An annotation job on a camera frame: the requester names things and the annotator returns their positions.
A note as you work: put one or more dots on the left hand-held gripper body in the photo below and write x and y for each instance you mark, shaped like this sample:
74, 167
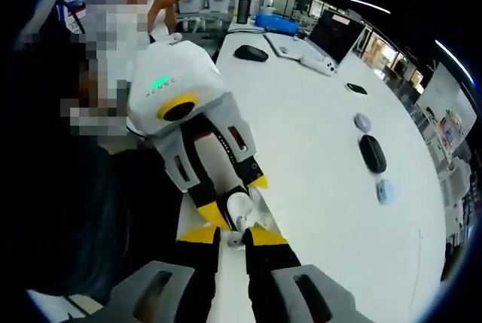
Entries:
173, 70

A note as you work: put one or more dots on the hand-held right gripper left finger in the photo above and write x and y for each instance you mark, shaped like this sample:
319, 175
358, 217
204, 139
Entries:
196, 262

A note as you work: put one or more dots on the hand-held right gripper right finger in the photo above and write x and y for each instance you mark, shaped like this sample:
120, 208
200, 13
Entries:
267, 262

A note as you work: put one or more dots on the white earbud case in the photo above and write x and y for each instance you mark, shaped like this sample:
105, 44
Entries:
234, 240

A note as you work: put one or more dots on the black cartoon-eyed earbud case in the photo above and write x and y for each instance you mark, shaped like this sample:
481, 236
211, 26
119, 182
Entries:
239, 206

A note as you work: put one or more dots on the lilac earbud case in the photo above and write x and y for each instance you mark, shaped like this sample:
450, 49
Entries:
362, 121

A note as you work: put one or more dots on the large black earbud case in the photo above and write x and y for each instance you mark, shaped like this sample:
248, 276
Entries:
373, 153

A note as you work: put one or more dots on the light blue earbud case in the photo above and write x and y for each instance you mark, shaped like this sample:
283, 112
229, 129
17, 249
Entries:
385, 191

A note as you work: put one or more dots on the black computer mouse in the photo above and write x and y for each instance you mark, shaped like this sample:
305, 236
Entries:
251, 53

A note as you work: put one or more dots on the white table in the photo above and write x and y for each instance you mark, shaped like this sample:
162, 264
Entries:
320, 187

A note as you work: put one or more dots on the black bottle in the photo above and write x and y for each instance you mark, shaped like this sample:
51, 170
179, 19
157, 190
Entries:
243, 10

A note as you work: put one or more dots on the white notebook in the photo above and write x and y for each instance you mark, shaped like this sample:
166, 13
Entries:
286, 44

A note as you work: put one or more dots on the white game controller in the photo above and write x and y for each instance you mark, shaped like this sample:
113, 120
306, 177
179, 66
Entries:
320, 65

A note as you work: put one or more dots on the person's dark clothed body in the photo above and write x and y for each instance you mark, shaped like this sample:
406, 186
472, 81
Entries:
75, 206

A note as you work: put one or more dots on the blue zip pouch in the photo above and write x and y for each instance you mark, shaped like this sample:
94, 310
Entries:
276, 23

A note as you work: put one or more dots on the small black oval device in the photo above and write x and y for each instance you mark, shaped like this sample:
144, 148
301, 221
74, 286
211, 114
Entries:
356, 88

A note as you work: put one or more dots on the silver laptop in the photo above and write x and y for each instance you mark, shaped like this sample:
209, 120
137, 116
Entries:
335, 35

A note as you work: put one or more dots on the shelf with colourful items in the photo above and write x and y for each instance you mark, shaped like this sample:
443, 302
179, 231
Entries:
453, 127

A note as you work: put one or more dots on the ceiling light strip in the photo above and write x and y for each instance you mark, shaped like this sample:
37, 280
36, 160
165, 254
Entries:
456, 58

